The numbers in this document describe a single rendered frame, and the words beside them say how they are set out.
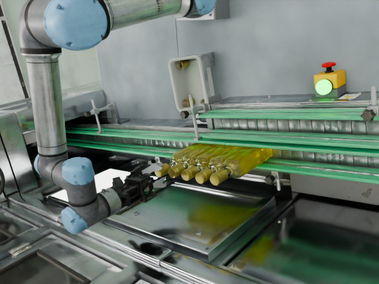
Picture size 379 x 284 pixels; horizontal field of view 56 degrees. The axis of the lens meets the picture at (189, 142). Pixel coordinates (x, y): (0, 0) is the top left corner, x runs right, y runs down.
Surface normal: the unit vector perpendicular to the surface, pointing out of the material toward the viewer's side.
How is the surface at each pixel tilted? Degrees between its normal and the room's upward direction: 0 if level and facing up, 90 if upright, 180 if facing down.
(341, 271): 90
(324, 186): 0
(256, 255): 90
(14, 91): 90
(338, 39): 0
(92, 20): 82
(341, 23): 0
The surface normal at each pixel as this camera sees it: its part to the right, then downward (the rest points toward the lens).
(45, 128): 0.07, 0.34
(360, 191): -0.66, 0.32
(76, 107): 0.73, 0.06
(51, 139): 0.40, 0.32
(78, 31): 0.65, 0.29
